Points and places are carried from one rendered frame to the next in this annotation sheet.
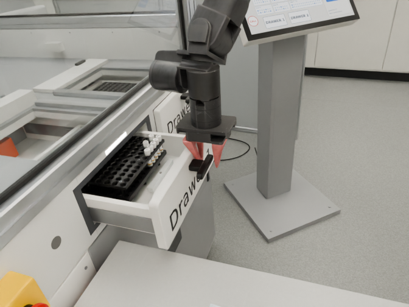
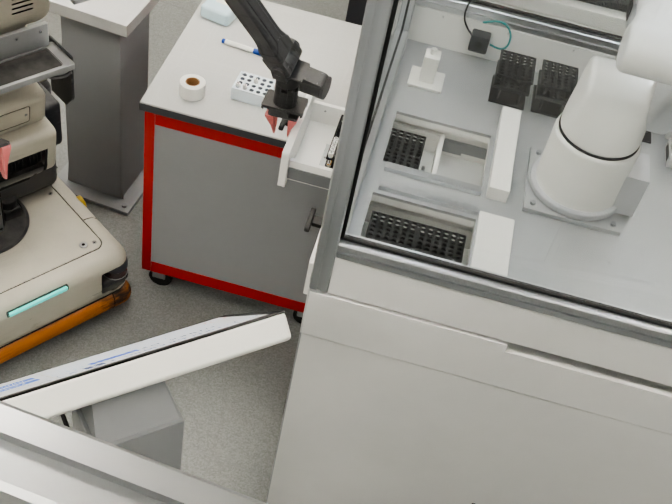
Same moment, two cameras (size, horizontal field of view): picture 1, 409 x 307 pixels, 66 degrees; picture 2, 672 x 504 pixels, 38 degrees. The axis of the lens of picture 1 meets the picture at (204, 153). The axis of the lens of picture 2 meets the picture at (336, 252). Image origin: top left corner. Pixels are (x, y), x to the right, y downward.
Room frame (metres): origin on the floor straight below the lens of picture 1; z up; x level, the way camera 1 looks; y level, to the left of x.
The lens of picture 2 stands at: (2.38, -0.39, 2.44)
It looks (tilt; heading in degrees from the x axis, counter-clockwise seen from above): 46 degrees down; 162
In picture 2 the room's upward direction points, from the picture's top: 13 degrees clockwise
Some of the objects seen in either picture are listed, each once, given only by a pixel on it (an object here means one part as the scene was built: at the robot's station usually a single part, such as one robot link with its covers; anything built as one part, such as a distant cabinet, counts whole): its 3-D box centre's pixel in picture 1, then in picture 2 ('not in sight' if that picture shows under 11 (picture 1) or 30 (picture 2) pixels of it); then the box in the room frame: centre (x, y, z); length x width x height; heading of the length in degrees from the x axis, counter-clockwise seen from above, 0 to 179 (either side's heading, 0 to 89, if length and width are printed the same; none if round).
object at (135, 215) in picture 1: (101, 167); (378, 158); (0.59, 0.23, 0.86); 0.40 x 0.26 x 0.06; 69
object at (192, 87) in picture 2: not in sight; (192, 87); (0.22, -0.20, 0.78); 0.07 x 0.07 x 0.04
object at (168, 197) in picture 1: (188, 176); (297, 134); (0.51, 0.04, 0.87); 0.29 x 0.02 x 0.11; 159
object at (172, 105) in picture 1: (180, 105); (324, 234); (0.86, 0.06, 0.87); 0.29 x 0.02 x 0.11; 159
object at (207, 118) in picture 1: (206, 112); (285, 95); (0.53, -0.01, 1.01); 0.10 x 0.07 x 0.07; 69
